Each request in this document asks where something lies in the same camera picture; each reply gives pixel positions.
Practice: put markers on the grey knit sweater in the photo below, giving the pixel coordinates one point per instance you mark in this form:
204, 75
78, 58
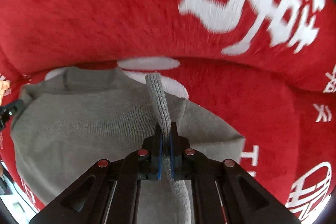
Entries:
80, 116

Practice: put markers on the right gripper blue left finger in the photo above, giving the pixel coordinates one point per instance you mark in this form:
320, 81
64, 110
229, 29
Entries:
108, 192

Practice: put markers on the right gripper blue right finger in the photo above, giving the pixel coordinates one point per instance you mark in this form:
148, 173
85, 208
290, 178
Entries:
222, 191

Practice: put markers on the red sofa back cushion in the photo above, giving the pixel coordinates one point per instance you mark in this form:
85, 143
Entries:
292, 38

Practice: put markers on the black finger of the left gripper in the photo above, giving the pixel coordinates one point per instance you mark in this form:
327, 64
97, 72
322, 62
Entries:
9, 111

